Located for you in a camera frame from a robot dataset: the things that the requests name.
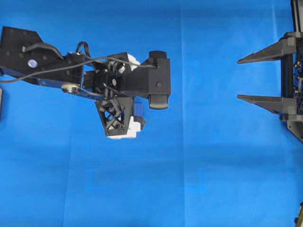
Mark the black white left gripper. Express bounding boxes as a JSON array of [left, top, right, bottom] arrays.
[[83, 52, 145, 140]]

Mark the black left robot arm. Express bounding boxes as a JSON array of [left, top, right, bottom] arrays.
[[0, 26, 145, 139]]

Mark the black left camera cable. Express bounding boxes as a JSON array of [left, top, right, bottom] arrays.
[[0, 44, 157, 84]]

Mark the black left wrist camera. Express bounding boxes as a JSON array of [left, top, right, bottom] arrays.
[[120, 51, 171, 110]]

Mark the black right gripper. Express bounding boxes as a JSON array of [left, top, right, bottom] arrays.
[[237, 32, 303, 138]]

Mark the blue table mat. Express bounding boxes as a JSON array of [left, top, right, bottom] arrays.
[[0, 0, 303, 227]]

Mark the blue block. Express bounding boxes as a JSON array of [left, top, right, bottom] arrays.
[[133, 102, 143, 117]]

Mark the black aluminium frame rail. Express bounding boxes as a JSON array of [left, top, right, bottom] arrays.
[[291, 0, 303, 32]]

